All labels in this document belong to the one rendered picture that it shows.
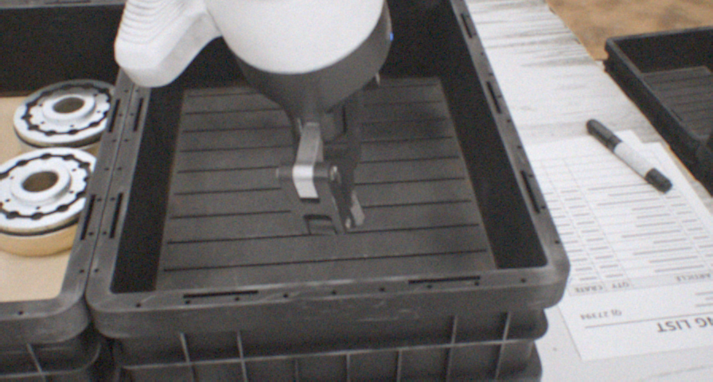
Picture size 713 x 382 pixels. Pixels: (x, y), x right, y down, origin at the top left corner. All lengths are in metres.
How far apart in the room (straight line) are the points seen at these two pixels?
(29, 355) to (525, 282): 0.32
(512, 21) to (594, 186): 0.39
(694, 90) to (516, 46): 0.88
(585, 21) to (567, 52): 1.58
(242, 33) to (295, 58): 0.02
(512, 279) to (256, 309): 0.16
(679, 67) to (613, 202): 1.16
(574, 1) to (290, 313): 2.46
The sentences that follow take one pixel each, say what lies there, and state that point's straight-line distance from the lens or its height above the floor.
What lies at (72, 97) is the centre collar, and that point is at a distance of 0.79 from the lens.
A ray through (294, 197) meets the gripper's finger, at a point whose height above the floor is 1.04.
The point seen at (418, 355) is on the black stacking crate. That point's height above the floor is 0.85.
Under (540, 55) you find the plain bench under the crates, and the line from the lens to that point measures 1.15.
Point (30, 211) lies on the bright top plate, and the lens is 0.67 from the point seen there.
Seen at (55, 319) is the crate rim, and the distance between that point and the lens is 0.49.
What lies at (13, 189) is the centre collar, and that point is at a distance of 0.69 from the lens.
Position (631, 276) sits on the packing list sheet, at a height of 0.70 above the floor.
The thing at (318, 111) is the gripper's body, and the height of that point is 1.08.
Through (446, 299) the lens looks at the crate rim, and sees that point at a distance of 0.48.
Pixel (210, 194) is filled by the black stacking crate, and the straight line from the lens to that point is 0.70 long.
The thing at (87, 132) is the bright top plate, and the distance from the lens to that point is 0.74.
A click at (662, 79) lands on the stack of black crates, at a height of 0.27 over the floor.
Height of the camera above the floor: 1.28
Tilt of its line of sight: 41 degrees down
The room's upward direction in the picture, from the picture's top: straight up
